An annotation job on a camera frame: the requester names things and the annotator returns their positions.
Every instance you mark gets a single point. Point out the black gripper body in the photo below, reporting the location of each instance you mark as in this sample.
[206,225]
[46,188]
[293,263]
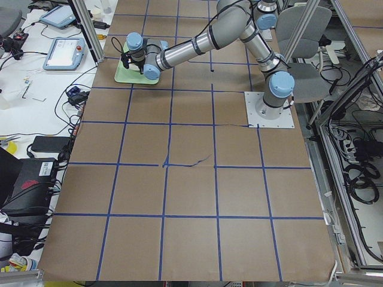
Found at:
[138,63]

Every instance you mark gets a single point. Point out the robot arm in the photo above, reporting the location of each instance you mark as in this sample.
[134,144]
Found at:
[232,21]

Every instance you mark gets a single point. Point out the teach pendant tablet near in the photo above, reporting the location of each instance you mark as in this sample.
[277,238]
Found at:
[65,54]

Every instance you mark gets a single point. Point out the teach pendant tablet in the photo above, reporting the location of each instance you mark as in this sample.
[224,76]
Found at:
[59,17]
[65,54]

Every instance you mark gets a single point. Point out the teach pendant tablet far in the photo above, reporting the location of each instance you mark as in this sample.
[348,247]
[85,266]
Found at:
[59,17]

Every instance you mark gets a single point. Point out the black power adapter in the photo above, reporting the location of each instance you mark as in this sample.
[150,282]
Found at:
[49,144]

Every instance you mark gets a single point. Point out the black computer box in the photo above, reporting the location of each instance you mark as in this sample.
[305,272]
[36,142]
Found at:
[27,184]

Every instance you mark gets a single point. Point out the grey office chair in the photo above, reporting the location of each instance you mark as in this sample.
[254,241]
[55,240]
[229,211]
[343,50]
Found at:
[309,85]

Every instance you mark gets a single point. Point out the aluminium frame post left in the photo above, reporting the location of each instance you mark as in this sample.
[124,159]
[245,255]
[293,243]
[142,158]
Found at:
[81,14]

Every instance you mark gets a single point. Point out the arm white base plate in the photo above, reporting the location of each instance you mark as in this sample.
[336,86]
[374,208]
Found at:
[259,115]

